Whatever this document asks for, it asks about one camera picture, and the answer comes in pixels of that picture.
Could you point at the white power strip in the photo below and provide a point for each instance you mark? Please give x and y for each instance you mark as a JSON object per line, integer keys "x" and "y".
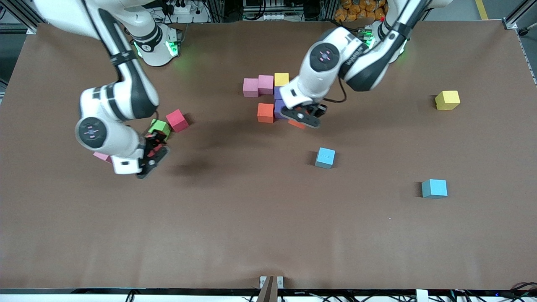
{"x": 183, "y": 9}

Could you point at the large table cover mat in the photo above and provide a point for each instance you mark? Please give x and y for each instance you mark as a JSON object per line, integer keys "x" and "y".
{"x": 251, "y": 218}

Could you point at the orange foam block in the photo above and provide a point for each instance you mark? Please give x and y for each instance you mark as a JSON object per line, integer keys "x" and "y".
{"x": 265, "y": 113}
{"x": 295, "y": 124}

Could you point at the metal clamp bracket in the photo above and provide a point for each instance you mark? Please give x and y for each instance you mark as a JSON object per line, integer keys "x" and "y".
{"x": 268, "y": 291}

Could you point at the green foam block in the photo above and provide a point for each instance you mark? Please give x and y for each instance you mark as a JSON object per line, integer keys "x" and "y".
{"x": 161, "y": 125}

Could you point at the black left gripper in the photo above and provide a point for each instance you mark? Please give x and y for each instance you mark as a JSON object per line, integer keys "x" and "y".
{"x": 315, "y": 110}

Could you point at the pink foam block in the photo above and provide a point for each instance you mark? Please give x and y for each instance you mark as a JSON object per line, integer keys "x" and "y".
{"x": 266, "y": 84}
{"x": 251, "y": 88}
{"x": 102, "y": 157}

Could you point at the black electronics rack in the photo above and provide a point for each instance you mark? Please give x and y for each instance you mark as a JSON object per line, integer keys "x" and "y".
{"x": 289, "y": 8}

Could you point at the purple foam block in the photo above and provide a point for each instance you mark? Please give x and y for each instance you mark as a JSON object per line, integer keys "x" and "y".
{"x": 277, "y": 93}
{"x": 278, "y": 110}

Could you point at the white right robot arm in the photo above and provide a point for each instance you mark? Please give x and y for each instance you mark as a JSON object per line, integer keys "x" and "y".
{"x": 105, "y": 134}

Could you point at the yellow foam block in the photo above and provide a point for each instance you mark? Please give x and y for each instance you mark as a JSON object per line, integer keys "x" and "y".
{"x": 448, "y": 100}
{"x": 282, "y": 79}

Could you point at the blue foam block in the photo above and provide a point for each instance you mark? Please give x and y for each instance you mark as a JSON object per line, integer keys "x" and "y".
{"x": 434, "y": 188}
{"x": 325, "y": 157}

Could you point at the aluminium frame profile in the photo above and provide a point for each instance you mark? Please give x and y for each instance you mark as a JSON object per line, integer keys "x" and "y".
{"x": 28, "y": 28}
{"x": 509, "y": 23}

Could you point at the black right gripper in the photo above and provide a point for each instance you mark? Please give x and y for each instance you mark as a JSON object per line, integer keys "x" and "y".
{"x": 152, "y": 144}

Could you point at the bag of orange items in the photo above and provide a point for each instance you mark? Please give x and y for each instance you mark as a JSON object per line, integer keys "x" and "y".
{"x": 356, "y": 10}

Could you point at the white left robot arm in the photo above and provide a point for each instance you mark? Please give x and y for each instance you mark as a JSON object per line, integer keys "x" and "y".
{"x": 319, "y": 63}

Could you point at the red foam block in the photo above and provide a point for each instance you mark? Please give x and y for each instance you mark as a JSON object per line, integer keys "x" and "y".
{"x": 177, "y": 120}
{"x": 157, "y": 147}

